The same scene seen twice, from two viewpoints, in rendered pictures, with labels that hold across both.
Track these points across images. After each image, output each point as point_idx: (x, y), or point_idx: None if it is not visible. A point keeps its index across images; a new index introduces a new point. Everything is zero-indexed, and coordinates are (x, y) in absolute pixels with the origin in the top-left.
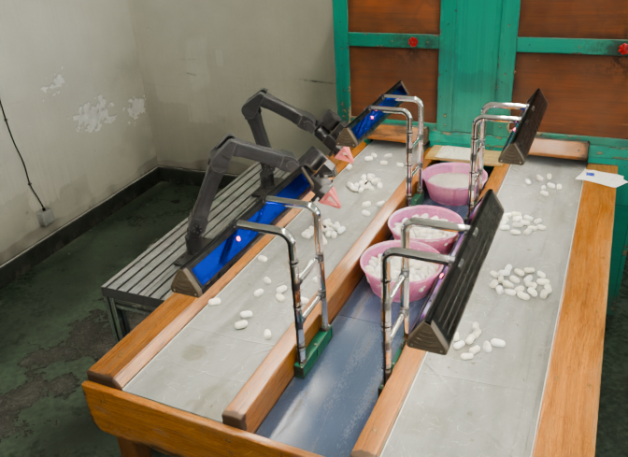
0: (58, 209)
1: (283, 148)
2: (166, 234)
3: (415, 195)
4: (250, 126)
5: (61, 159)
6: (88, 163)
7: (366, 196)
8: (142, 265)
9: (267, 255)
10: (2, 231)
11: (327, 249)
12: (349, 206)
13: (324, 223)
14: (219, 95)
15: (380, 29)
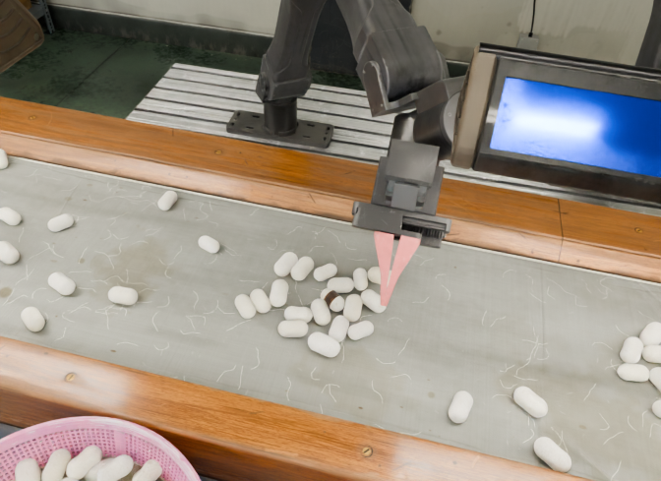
0: (553, 50)
1: None
2: (346, 89)
3: None
4: (653, 5)
5: None
6: (647, 21)
7: (606, 399)
8: (235, 85)
9: (193, 210)
10: (464, 24)
11: (219, 326)
12: (510, 351)
13: (349, 295)
14: None
15: None
